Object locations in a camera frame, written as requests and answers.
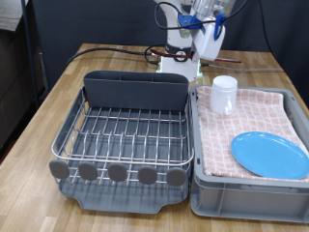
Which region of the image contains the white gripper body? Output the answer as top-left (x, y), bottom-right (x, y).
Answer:
top-left (191, 20), bottom-right (227, 62)

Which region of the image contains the blue plate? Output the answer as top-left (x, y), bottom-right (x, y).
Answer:
top-left (230, 130), bottom-right (309, 181)

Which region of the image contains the grey dish drying rack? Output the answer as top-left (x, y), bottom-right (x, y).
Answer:
top-left (57, 96), bottom-right (191, 215)

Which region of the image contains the white mug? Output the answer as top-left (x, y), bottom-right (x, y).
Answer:
top-left (210, 74), bottom-right (239, 116)

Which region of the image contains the dark grey cutlery holder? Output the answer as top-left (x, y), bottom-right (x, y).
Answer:
top-left (82, 70), bottom-right (189, 112)

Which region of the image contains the pink checkered cloth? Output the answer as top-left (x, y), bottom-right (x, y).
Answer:
top-left (195, 85), bottom-right (309, 183)

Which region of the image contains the grey plastic crate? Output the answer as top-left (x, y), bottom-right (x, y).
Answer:
top-left (190, 84), bottom-right (309, 223)

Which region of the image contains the dark metal pole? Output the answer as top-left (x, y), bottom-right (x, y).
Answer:
top-left (20, 0), bottom-right (41, 109)

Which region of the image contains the blue cable clip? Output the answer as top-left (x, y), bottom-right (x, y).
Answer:
top-left (214, 13), bottom-right (227, 42)

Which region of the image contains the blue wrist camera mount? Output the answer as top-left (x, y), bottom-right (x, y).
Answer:
top-left (178, 13), bottom-right (207, 39)

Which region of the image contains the thin black hanging cable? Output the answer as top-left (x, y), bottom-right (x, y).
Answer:
top-left (258, 0), bottom-right (286, 71)

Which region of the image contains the black camera cable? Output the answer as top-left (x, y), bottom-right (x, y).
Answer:
top-left (154, 0), bottom-right (250, 32)

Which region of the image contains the black table cable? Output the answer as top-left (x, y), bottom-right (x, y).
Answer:
top-left (66, 43), bottom-right (167, 67)

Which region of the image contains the metal wire dish rack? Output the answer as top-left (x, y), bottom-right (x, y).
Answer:
top-left (48, 86), bottom-right (195, 188)

